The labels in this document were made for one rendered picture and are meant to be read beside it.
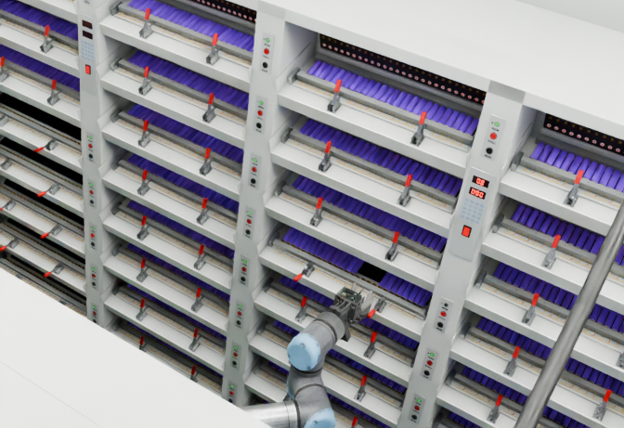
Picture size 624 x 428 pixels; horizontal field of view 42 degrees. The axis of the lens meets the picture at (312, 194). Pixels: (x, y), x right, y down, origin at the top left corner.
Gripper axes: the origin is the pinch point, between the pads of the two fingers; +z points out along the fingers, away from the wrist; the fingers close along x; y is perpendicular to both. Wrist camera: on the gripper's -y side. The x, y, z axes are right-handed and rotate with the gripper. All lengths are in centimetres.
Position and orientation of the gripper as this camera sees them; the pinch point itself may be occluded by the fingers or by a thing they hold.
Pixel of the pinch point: (365, 295)
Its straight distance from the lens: 248.7
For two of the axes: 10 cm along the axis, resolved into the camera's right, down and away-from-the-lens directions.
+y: 1.3, -8.3, -5.4
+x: -8.3, -3.9, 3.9
